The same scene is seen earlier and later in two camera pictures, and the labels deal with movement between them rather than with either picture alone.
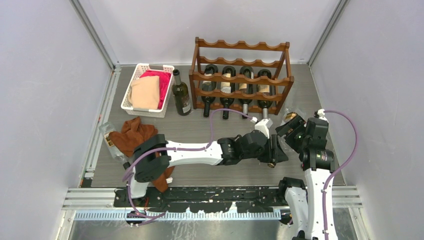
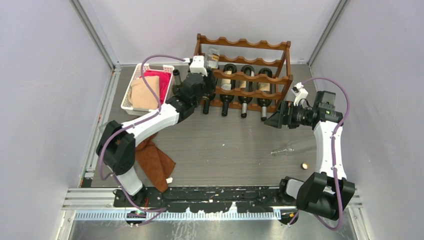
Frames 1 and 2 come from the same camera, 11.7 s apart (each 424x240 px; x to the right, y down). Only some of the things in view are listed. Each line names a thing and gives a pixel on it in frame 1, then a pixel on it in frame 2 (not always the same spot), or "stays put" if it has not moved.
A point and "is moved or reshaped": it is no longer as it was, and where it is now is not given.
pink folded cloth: (164, 80) stays put
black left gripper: (275, 153) -> (210, 80)
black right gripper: (297, 123) -> (277, 119)
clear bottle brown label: (290, 112) is moved or reshaped
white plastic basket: (160, 112) stays put
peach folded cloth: (144, 93) stays put
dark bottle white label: (228, 71) stays put
